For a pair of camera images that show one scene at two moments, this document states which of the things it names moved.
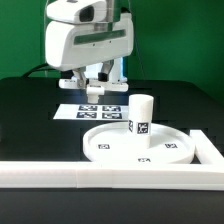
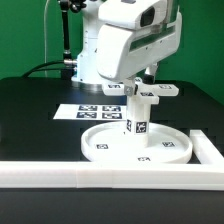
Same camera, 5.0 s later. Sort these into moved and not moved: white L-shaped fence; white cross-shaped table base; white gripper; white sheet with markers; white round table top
Moved: white gripper; white cross-shaped table base
Not moved: white L-shaped fence; white sheet with markers; white round table top
